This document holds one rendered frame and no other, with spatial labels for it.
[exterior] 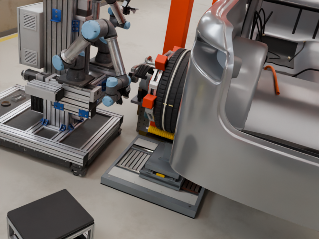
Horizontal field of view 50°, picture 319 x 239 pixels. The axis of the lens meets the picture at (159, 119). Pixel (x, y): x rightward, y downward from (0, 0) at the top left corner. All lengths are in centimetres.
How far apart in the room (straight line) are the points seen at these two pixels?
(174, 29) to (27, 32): 121
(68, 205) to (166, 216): 85
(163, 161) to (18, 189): 118
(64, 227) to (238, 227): 139
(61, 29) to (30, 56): 38
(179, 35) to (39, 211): 182
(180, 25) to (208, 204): 154
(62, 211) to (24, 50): 145
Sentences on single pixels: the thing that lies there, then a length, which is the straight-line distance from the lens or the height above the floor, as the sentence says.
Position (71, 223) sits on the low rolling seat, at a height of 34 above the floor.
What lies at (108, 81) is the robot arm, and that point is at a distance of 235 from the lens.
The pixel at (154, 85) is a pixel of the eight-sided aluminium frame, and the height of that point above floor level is 96.
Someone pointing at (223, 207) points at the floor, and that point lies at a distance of 303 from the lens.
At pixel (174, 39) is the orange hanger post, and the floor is 112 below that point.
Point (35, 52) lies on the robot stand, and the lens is 305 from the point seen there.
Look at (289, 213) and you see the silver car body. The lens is 184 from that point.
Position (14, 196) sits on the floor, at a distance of 291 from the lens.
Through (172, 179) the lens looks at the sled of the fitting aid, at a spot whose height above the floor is 17.
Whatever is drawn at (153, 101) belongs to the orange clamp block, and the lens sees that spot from 243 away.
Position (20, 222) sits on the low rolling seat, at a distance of 223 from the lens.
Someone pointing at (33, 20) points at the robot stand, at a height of 116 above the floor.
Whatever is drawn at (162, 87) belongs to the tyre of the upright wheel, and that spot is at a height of 97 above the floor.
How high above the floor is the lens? 193
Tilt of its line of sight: 28 degrees down
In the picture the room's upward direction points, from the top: 10 degrees clockwise
